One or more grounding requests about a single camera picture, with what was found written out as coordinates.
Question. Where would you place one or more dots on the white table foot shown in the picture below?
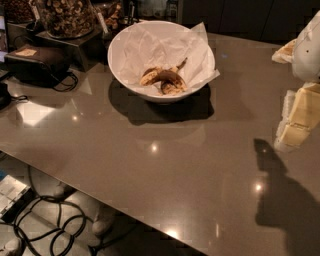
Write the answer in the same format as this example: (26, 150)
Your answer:
(103, 220)

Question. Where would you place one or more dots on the spotted banana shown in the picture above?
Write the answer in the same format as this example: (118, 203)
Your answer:
(150, 76)
(168, 88)

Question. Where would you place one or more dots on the white ceramic bowl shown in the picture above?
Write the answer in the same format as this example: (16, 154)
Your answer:
(150, 93)

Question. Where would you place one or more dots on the spotted banana front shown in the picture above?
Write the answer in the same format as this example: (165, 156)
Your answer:
(168, 88)

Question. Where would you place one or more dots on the black object left edge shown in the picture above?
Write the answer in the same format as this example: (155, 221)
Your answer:
(6, 98)

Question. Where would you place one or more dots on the glass jar of nuts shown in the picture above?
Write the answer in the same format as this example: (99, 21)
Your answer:
(66, 19)

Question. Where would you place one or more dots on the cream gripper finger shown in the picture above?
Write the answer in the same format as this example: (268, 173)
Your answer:
(285, 53)

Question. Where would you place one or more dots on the snack container in back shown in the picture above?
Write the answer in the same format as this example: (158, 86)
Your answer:
(112, 13)

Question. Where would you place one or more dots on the black box device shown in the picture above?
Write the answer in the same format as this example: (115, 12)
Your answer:
(38, 66)

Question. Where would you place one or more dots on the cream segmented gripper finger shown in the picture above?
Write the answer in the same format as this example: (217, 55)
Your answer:
(300, 115)

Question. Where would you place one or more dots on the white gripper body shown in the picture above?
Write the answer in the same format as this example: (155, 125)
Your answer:
(308, 53)

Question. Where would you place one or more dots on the spotted banana left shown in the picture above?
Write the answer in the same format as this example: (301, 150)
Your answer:
(150, 76)

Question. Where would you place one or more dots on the dark metal jar stand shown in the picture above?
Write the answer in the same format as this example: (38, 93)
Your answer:
(83, 53)

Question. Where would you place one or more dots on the white paper liner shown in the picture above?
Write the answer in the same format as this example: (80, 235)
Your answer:
(167, 45)

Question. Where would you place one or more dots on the white power adapter box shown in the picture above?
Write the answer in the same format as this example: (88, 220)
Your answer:
(13, 194)

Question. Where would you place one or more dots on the brown overripe banana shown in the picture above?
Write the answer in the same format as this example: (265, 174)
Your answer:
(171, 75)

